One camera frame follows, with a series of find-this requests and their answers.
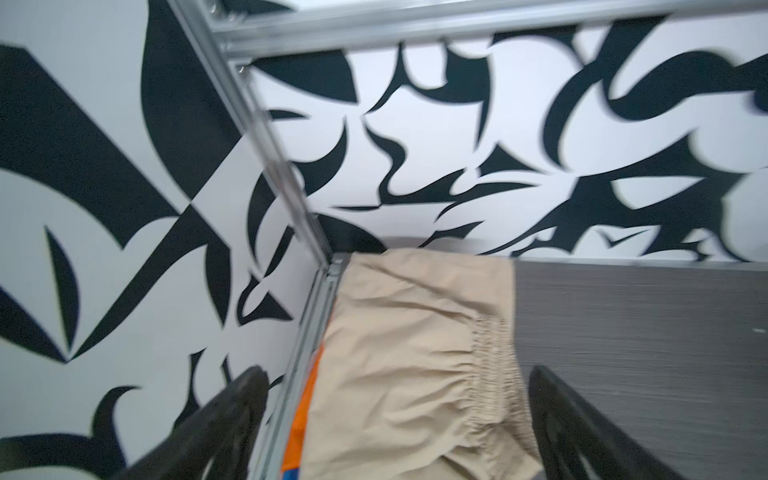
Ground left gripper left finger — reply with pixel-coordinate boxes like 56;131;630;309
115;366;269;479

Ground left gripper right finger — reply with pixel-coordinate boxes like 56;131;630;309
528;365;682;479

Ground rainbow coloured shorts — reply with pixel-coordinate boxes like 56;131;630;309
281;344;324;480

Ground beige shorts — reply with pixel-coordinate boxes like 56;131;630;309
300;249;542;479

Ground aluminium frame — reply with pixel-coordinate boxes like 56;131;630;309
171;1;767;479

